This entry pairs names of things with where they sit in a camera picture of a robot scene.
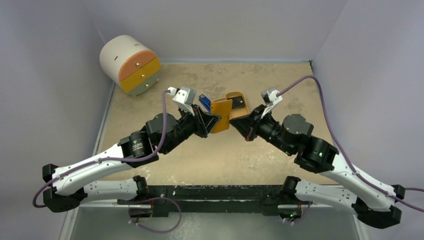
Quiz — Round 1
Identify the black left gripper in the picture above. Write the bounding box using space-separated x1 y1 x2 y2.
162 103 220 154

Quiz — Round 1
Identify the orange leather card holder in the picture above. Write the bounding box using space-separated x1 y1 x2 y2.
210 97 233 134

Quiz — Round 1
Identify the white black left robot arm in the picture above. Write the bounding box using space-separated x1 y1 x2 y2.
40 104 221 213

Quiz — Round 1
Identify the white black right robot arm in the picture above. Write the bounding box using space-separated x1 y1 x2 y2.
229 105 406 229

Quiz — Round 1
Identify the black credit card stack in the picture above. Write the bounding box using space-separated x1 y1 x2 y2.
228 95 246 110

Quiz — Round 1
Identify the orange oval tray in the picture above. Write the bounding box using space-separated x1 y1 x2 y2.
225 91 250 120

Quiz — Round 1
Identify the blue black stapler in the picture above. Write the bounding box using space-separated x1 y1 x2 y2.
198 94 211 113

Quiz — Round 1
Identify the white round mini drawer chest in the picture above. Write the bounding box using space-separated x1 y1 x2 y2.
99 35 161 96

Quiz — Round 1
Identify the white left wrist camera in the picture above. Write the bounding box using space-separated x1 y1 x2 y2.
167 86 197 116

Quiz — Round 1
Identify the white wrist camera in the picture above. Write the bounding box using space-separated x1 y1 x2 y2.
260 87 283 119
167 86 197 116

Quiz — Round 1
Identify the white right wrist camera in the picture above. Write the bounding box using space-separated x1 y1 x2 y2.
260 87 283 119

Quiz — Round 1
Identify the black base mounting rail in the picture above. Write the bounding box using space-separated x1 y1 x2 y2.
117 185 307 217

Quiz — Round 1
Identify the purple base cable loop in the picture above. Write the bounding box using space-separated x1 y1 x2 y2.
128 193 185 234

